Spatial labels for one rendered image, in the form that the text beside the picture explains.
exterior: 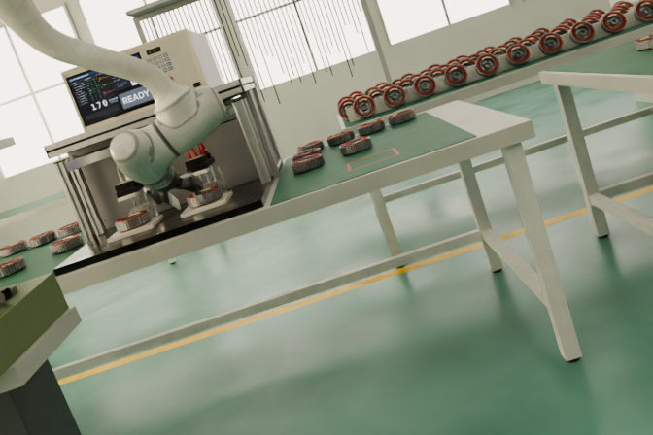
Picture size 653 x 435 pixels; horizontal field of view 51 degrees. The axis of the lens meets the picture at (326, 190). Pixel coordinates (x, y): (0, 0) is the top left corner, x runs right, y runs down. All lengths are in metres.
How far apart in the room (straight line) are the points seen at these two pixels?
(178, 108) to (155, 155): 0.12
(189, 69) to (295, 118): 6.31
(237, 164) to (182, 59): 0.41
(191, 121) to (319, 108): 6.95
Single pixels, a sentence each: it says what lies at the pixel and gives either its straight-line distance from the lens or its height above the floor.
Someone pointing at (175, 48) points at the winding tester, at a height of 1.27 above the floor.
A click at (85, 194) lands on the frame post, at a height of 0.92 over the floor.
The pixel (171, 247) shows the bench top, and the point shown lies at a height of 0.73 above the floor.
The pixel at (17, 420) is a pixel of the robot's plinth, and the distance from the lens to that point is 1.51.
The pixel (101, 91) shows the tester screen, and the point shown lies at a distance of 2.37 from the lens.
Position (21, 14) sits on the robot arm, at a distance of 1.64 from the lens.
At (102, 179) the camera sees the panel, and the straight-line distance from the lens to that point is 2.53.
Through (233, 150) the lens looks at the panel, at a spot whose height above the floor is 0.89.
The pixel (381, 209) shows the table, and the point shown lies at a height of 0.31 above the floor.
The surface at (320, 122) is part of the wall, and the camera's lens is 8.56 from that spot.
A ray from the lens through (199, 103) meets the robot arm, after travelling 1.64.
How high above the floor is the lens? 1.08
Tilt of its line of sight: 10 degrees down
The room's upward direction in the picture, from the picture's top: 19 degrees counter-clockwise
